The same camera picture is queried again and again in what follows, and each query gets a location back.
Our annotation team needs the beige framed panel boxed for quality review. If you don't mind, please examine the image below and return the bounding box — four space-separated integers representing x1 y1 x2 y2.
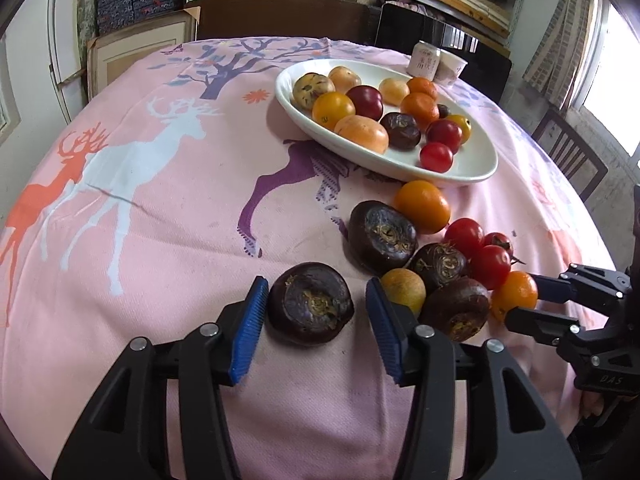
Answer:
86 6 202 103

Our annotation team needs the white oval plate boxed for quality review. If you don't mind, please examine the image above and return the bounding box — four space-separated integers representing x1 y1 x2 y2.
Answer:
275 58 499 188

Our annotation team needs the spotted yellow fruit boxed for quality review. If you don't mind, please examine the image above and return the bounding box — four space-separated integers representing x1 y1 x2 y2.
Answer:
292 72 337 111

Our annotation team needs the orange beige round fruit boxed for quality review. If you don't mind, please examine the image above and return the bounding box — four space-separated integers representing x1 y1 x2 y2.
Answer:
327 65 362 95

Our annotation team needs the large orange tangerine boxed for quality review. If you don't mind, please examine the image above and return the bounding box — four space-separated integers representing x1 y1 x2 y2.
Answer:
400 92 441 131

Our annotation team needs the red cherry tomato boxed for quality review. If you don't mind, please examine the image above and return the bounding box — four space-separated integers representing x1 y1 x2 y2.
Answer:
469 245 512 291
443 218 485 258
482 232 515 261
419 142 455 174

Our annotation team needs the pale beige round fruit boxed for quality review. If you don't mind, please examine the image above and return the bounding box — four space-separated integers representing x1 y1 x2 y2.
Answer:
379 78 411 107

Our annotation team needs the small dark red plum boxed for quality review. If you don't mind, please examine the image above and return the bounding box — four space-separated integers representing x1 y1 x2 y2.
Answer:
425 119 464 153

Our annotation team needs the brown wooden panel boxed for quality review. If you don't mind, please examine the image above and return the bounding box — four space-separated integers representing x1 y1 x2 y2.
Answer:
197 0 383 46

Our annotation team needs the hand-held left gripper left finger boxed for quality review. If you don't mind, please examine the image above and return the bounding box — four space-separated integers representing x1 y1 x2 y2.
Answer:
52 276 270 480

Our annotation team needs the orange cherry tomato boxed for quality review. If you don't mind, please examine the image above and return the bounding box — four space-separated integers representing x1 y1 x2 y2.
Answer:
393 180 452 234
491 270 539 322

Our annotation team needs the pink deer print tablecloth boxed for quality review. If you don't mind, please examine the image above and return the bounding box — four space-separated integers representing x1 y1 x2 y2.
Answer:
0 35 618 480

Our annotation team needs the bright window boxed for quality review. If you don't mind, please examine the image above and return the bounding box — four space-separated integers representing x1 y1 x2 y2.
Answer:
580 0 640 161

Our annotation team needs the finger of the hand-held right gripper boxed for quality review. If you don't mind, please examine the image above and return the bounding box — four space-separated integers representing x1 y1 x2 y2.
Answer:
527 263 632 306
504 306 584 349

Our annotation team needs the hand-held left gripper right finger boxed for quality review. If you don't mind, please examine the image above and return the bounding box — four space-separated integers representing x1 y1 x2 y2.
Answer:
365 277 584 480

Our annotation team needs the printed paper cup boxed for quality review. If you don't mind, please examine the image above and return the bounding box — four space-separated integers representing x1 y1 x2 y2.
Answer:
434 50 469 90

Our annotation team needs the patterned curtain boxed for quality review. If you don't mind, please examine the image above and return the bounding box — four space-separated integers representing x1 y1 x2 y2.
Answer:
520 0 607 112

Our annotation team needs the pale drink can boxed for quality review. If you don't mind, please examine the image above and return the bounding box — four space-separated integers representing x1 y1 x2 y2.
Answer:
407 41 442 78

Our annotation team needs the yellowish longan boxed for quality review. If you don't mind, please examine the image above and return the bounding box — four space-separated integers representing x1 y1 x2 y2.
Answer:
380 268 427 317

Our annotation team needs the black-dotted yellow kumquat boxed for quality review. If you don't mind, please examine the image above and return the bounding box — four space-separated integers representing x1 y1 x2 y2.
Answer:
445 114 472 145

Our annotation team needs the large red plum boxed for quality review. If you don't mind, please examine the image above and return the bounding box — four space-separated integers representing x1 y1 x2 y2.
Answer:
346 85 385 121

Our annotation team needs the stack of blue patterned boxes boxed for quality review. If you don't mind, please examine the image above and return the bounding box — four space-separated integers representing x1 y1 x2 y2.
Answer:
95 0 184 37

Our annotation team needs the black glossy panel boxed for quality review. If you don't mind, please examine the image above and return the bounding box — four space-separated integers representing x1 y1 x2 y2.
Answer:
374 2 515 103

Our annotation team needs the small orange citrus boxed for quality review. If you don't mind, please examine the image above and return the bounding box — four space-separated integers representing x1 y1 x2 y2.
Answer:
312 91 357 131

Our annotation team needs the dark wooden chair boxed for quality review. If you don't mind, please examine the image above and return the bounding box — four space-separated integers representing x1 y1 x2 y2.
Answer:
531 107 609 204

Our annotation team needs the white leaning board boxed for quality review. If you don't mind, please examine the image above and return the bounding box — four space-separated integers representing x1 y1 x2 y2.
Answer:
47 0 93 127

